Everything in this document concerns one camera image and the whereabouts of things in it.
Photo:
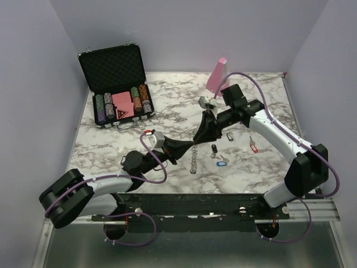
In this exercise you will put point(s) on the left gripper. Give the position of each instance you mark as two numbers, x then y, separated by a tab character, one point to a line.
170	153

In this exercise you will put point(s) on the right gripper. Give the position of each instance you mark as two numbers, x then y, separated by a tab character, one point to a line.
204	133

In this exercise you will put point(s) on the steel disc with keyrings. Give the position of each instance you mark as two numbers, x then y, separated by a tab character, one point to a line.
193	165

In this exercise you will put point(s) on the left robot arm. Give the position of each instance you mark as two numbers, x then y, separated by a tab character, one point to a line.
68	196

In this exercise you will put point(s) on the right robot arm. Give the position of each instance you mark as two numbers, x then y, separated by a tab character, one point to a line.
307	169

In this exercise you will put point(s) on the silver key by blue tag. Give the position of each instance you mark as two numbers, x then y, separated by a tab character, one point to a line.
225	160

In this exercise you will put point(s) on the blue key tag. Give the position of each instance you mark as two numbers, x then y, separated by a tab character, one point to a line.
221	163

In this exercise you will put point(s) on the red key tag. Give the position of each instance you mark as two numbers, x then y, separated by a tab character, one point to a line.
252	145

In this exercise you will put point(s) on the pink metronome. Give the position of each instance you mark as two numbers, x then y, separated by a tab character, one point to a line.
217	75

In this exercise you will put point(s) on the black poker chip case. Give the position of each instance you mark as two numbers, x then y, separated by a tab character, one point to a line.
117	81

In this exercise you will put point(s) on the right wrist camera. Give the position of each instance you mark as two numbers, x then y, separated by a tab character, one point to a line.
207	103

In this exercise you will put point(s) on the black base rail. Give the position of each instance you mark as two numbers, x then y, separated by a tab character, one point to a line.
147	213

